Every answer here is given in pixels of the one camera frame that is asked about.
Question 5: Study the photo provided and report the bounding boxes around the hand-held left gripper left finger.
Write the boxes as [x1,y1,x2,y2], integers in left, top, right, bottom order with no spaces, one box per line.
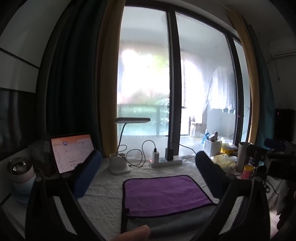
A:
[25,149,103,241]

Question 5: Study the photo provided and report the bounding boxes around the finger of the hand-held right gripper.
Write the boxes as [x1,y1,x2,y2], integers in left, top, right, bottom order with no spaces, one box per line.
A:
[264,138,286,151]

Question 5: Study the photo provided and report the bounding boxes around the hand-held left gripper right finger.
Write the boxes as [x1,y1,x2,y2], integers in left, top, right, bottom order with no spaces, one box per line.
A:
[191,151,271,241]

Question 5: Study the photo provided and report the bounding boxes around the purple towel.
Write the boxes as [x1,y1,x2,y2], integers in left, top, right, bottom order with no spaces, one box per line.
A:
[122,175,220,219]

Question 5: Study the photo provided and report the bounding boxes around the grey towel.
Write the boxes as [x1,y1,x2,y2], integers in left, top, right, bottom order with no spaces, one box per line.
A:
[120,203,223,235]

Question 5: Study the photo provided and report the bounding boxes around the person's left hand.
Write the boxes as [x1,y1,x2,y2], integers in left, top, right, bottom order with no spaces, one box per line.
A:
[110,225,151,241]

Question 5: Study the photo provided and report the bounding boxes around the pale plastic bag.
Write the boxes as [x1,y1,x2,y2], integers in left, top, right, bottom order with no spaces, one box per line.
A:
[212,153,239,172]

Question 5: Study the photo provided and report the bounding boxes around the white plastic basket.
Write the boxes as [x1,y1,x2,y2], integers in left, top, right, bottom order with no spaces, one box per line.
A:
[203,138,223,158]

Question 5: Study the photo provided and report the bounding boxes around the tablet with lit screen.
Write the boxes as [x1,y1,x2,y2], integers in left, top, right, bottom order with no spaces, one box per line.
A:
[49,133,96,175]

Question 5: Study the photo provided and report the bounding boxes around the white textured table cloth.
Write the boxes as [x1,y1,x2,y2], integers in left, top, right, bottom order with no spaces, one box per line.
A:
[52,158,243,239]

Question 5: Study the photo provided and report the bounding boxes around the white desk lamp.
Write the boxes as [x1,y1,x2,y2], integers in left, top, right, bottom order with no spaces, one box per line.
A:
[109,117,151,175]

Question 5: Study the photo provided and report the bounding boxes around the yellow packet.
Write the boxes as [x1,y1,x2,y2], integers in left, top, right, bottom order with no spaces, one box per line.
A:
[220,138,239,154]

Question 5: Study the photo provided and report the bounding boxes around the steel tumbler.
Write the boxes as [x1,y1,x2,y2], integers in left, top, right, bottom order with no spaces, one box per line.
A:
[235,142,254,173]

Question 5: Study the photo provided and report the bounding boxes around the small pink jar yellow lid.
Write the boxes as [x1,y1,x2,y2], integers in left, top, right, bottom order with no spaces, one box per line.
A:
[241,165,255,180]

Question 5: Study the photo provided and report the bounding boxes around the white power strip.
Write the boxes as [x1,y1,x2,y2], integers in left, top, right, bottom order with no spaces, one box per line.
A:
[150,155,183,168]

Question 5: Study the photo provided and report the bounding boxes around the black charger plug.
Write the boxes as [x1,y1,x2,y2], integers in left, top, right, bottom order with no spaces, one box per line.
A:
[165,146,174,162]

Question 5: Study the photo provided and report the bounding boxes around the teal curtain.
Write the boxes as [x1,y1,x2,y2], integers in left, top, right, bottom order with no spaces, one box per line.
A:
[245,22,276,150]

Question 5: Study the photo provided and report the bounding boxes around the white and pink humidifier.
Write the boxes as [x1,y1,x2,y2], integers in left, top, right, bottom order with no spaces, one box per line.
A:
[6,157,38,205]

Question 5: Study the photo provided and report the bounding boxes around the yellow curtain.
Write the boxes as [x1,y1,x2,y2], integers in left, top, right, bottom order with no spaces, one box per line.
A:
[227,9,259,145]
[99,0,126,159]

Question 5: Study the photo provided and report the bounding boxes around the hanging white garment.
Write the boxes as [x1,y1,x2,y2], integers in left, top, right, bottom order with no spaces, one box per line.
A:
[207,65,237,112]

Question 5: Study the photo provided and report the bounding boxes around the dark green curtain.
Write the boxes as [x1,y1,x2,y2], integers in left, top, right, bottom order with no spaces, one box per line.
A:
[45,0,105,152]

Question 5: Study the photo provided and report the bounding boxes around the black power cable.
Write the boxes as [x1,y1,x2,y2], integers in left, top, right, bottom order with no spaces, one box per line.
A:
[170,141,203,161]

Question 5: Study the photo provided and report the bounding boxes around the black charging cable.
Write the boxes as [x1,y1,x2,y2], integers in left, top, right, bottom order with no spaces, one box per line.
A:
[117,140,158,168]

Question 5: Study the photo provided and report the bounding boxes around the dark sliding door frame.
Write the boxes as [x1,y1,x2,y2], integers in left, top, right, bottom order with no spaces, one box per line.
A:
[165,9,245,160]

